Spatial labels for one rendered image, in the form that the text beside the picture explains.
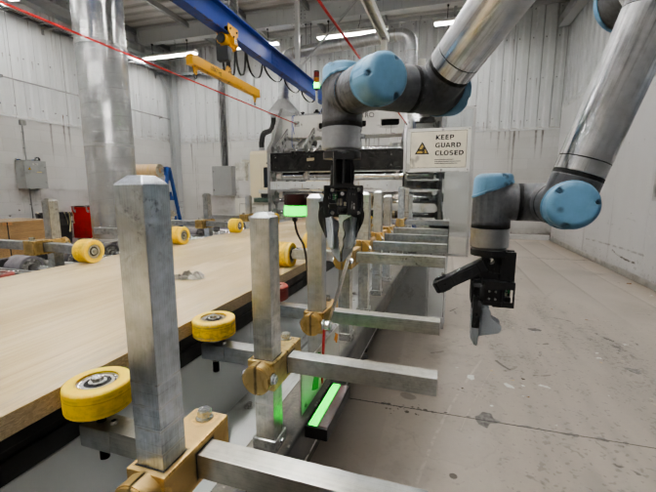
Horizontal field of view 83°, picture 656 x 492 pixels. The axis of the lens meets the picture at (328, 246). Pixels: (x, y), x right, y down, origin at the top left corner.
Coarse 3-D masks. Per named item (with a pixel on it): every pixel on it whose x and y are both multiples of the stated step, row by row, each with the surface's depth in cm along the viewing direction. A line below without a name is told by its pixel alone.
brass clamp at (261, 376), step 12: (288, 348) 67; (300, 348) 72; (252, 360) 63; (264, 360) 62; (276, 360) 62; (252, 372) 60; (264, 372) 60; (276, 372) 62; (288, 372) 67; (252, 384) 61; (264, 384) 60; (276, 384) 62
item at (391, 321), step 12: (288, 312) 93; (300, 312) 92; (336, 312) 89; (348, 312) 88; (360, 312) 88; (372, 312) 88; (384, 312) 88; (348, 324) 89; (360, 324) 88; (372, 324) 87; (384, 324) 86; (396, 324) 85; (408, 324) 84; (420, 324) 83; (432, 324) 82
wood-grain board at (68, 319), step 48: (192, 240) 181; (240, 240) 181; (288, 240) 181; (0, 288) 94; (48, 288) 94; (96, 288) 94; (192, 288) 94; (240, 288) 94; (0, 336) 64; (48, 336) 64; (96, 336) 64; (0, 384) 48; (48, 384) 48; (0, 432) 41
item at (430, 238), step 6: (390, 234) 158; (396, 234) 157; (402, 234) 156; (408, 234) 155; (414, 234) 155; (420, 234) 155; (426, 234) 155; (432, 234) 155; (390, 240) 158; (396, 240) 157; (402, 240) 156; (408, 240) 156; (414, 240) 155; (420, 240) 154; (426, 240) 153; (432, 240) 153; (438, 240) 152; (444, 240) 151
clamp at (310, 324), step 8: (328, 304) 92; (304, 312) 86; (312, 312) 85; (320, 312) 85; (328, 312) 88; (304, 320) 84; (312, 320) 84; (320, 320) 84; (304, 328) 85; (312, 328) 84; (320, 328) 83
